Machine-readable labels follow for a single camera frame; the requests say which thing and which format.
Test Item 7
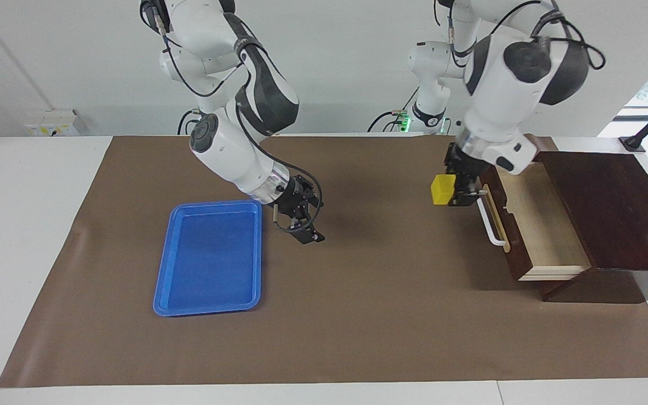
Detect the dark wooden cabinet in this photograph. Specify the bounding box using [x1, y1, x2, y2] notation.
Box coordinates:
[526, 135, 648, 304]

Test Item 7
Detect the wooden drawer with white handle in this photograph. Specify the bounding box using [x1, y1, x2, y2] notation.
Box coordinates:
[476, 160, 592, 282]

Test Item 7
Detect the white wall socket box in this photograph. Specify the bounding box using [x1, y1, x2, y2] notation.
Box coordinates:
[24, 109, 81, 137]

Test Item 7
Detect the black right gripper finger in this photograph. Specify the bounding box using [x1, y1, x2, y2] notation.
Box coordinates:
[291, 218, 317, 245]
[301, 216, 326, 242]

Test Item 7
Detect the yellow block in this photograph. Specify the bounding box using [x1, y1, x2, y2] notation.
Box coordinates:
[430, 174, 458, 207]

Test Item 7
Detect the blue plastic tray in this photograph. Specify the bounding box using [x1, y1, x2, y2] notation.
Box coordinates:
[152, 200, 263, 317]

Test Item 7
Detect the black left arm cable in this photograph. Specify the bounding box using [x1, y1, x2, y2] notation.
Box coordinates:
[434, 0, 606, 71]

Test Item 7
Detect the brown table mat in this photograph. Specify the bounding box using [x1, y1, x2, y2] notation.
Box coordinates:
[0, 135, 648, 389]

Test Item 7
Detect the black base cable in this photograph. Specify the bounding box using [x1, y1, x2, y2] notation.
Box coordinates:
[176, 108, 201, 136]
[366, 84, 416, 134]

